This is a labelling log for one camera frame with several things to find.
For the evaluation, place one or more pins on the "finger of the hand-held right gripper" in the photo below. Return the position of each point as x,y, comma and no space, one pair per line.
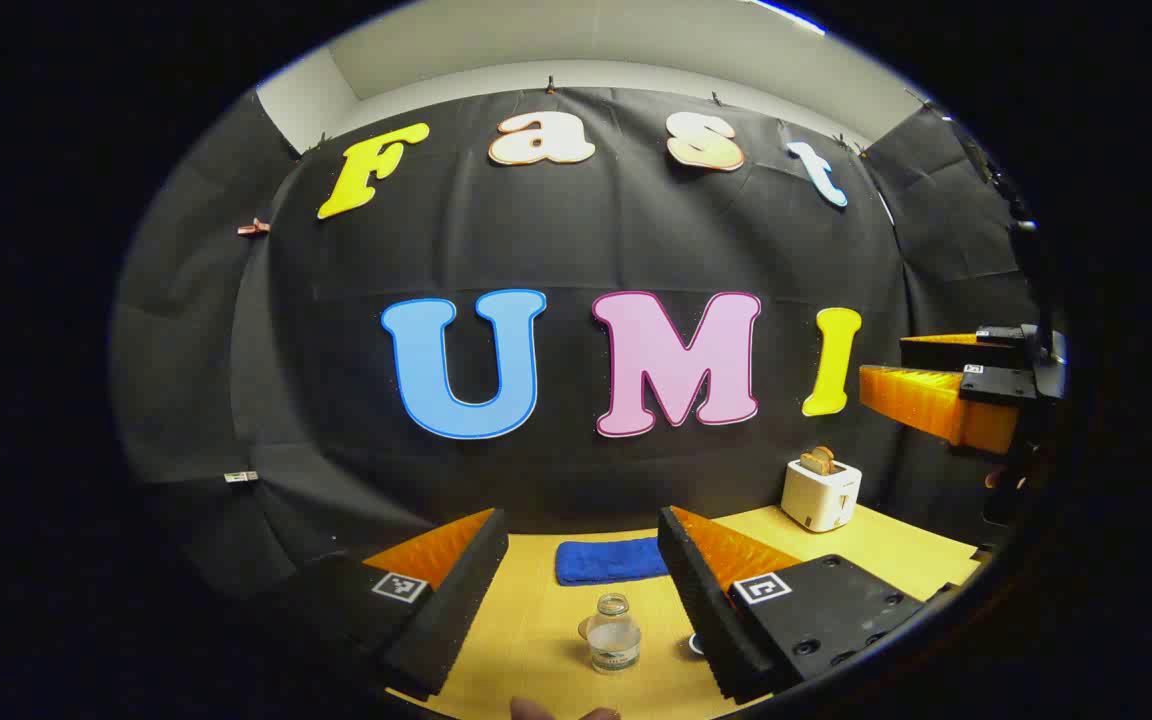
926,400
956,352

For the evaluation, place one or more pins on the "blue folded towel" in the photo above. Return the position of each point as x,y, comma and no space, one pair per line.
611,562

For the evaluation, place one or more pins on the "clear plastic water bottle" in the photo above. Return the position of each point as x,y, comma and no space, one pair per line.
614,640

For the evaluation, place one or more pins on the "toast slice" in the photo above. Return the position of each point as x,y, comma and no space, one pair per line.
812,462
827,457

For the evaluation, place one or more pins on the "copper backdrop clip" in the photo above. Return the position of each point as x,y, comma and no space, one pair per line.
253,228

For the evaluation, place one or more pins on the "white teacup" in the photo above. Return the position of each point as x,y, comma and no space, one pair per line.
696,645

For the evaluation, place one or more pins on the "white toaster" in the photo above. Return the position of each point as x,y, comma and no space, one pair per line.
819,498

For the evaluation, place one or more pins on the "small white tag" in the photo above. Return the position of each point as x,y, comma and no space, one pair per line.
241,477

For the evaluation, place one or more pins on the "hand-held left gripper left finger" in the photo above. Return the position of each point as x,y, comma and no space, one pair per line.
456,590

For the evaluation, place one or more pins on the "black backdrop cloth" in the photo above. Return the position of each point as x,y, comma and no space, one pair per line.
576,240

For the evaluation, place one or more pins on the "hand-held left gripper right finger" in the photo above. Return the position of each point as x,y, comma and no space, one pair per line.
701,600

